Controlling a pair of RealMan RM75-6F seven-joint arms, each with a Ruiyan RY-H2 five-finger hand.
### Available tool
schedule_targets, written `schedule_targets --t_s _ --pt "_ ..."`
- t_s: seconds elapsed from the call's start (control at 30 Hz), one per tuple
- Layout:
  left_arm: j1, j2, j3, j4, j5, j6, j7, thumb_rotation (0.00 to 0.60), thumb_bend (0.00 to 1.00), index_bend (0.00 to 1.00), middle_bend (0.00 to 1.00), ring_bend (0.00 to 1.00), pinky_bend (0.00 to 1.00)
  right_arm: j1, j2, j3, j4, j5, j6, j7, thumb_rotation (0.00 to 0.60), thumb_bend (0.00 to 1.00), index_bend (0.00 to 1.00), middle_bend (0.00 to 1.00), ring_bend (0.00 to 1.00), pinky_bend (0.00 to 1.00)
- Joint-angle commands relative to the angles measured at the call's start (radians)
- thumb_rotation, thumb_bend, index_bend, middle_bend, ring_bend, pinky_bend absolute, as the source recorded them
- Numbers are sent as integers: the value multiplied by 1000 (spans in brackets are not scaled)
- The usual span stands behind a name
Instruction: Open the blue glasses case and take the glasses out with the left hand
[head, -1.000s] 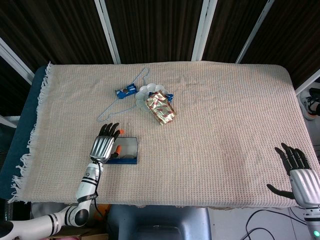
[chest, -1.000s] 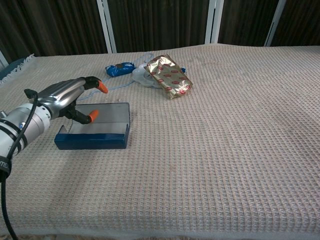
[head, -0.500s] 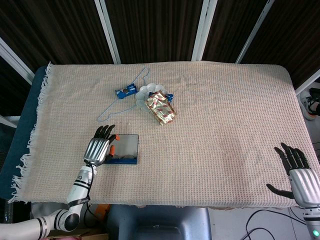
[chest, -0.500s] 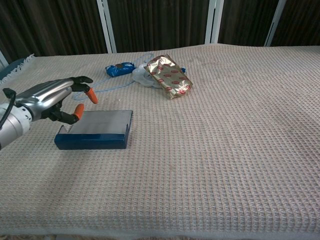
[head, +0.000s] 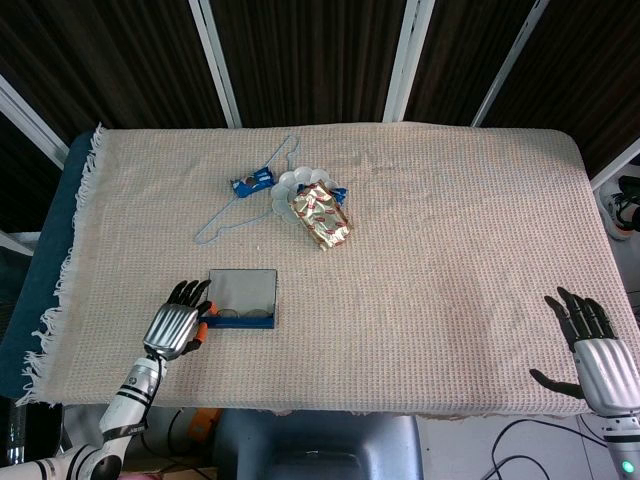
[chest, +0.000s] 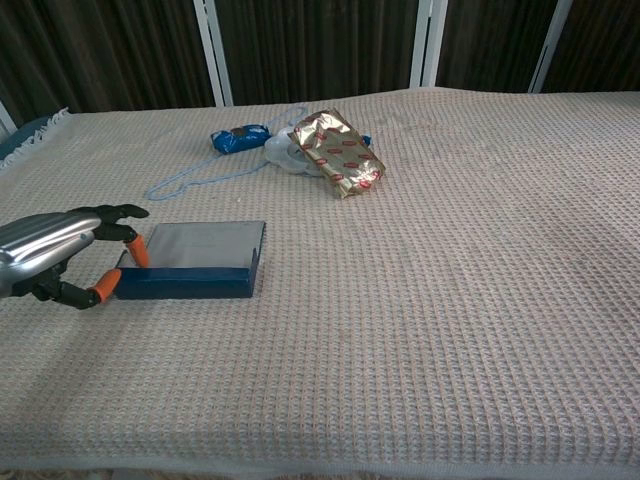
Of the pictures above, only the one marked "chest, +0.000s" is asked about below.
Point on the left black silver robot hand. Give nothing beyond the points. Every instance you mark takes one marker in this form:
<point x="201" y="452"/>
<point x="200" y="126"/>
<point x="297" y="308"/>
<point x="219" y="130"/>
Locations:
<point x="45" y="240"/>

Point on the blue rectangular box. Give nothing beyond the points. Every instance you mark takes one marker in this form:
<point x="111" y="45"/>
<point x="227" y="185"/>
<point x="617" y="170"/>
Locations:
<point x="200" y="285"/>

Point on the blue cookie packet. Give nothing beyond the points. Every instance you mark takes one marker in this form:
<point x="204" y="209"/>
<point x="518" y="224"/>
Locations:
<point x="235" y="140"/>

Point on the white flower shaped dish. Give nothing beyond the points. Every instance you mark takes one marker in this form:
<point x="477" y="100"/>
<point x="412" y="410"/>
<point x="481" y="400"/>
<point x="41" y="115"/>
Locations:
<point x="280" y="150"/>

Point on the gold foil snack bag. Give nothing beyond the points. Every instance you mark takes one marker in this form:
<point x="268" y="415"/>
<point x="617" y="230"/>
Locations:
<point x="340" y="160"/>

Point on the small blue snack wrapper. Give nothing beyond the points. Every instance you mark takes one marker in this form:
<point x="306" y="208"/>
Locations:
<point x="366" y="140"/>

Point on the beige waffle weave cloth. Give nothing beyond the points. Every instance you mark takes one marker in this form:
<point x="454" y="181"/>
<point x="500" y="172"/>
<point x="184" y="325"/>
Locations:
<point x="400" y="300"/>

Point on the white partition frame post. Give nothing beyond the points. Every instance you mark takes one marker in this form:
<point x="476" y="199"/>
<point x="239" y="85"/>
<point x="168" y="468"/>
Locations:
<point x="550" y="45"/>
<point x="425" y="45"/>
<point x="5" y="120"/>
<point x="212" y="50"/>

